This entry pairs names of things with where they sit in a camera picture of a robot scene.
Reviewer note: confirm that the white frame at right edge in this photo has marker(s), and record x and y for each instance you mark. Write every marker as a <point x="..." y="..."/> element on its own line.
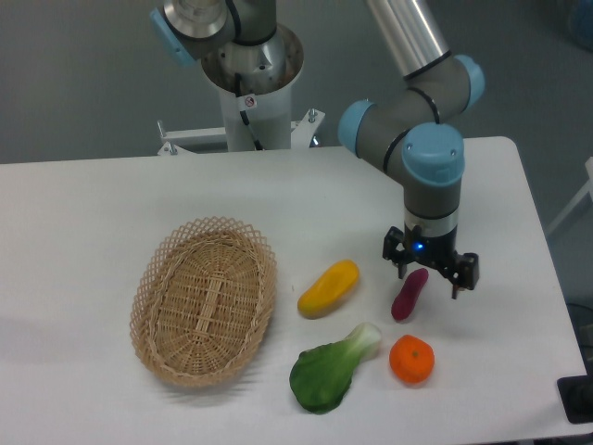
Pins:
<point x="575" y="206"/>

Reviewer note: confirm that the purple sweet potato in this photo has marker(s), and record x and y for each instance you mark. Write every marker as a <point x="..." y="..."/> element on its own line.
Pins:
<point x="405" y="301"/>

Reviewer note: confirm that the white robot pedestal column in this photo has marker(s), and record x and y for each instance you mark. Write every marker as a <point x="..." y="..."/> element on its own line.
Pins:
<point x="254" y="82"/>

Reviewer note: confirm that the green bok choy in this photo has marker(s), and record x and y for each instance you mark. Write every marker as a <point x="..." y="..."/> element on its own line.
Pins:
<point x="321" y="377"/>

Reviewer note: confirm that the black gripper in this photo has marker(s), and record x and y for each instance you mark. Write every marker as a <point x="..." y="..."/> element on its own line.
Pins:
<point x="431" y="242"/>

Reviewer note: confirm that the black device at table edge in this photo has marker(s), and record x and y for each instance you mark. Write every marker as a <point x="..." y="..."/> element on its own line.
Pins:
<point x="576" y="398"/>

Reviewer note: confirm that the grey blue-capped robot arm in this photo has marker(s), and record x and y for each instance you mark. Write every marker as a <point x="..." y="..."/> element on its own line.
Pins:
<point x="411" y="141"/>

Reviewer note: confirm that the oval woven wicker basket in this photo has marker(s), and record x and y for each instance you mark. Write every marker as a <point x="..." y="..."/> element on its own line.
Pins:
<point x="204" y="302"/>

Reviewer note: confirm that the white metal base frame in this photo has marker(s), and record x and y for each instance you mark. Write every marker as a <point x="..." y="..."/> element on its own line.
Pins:
<point x="303" y="133"/>

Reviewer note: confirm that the orange tangerine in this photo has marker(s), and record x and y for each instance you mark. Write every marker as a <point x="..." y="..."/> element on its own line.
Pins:
<point x="411" y="359"/>

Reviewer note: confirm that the yellow mango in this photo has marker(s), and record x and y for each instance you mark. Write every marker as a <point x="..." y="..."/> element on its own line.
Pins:
<point x="329" y="290"/>

